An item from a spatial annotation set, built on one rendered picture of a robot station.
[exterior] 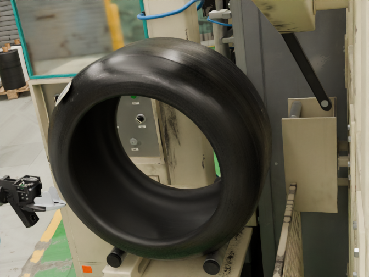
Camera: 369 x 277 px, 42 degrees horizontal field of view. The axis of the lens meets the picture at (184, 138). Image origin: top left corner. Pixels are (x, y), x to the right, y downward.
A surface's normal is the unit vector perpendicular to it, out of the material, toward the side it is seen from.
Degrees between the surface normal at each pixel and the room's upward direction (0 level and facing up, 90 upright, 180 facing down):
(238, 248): 0
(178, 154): 90
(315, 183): 90
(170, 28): 90
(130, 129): 90
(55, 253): 0
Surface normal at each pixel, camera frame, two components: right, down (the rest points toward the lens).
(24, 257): -0.13, -0.93
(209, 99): 0.26, -0.23
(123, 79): -0.30, 0.19
